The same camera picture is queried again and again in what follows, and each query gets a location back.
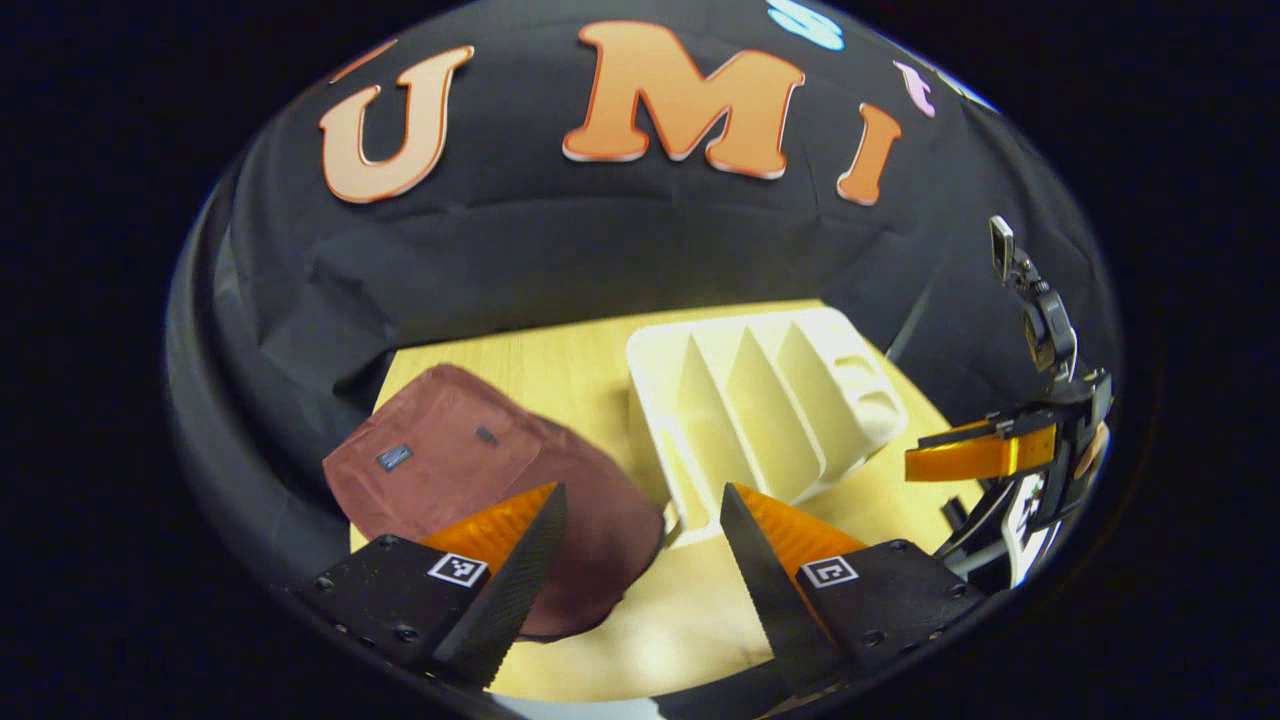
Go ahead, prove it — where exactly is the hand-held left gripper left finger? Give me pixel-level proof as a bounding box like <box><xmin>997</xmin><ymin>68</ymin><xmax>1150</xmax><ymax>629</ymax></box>
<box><xmin>295</xmin><ymin>482</ymin><xmax>569</xmax><ymax>691</ymax></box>

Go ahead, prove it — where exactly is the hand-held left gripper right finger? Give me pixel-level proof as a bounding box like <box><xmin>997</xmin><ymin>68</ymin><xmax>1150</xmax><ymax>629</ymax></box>
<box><xmin>720</xmin><ymin>482</ymin><xmax>986</xmax><ymax>699</ymax></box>

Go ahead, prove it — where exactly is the maroon schoolbag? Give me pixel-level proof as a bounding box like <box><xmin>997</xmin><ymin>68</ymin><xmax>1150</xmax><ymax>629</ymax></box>
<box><xmin>322</xmin><ymin>363</ymin><xmax>666</xmax><ymax>641</ymax></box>

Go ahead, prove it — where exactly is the white plastic bookshelf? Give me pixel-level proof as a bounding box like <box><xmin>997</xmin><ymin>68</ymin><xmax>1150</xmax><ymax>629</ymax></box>
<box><xmin>625</xmin><ymin>307</ymin><xmax>911</xmax><ymax>549</ymax></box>

